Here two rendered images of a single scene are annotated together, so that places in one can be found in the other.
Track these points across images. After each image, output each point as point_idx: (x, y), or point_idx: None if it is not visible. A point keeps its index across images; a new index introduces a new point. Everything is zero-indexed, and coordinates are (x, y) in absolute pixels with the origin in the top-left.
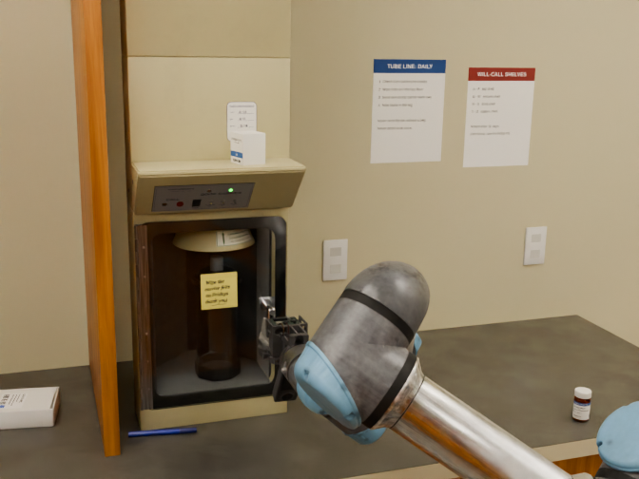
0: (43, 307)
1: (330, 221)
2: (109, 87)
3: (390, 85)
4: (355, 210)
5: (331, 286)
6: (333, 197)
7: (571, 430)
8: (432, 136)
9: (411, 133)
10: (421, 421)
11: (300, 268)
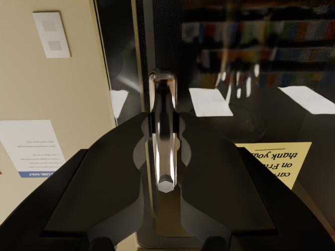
0: None
1: (69, 74)
2: None
3: (54, 165)
4: (49, 83)
5: (47, 3)
6: (73, 95)
7: None
8: (6, 137)
9: (25, 138)
10: None
11: (87, 28)
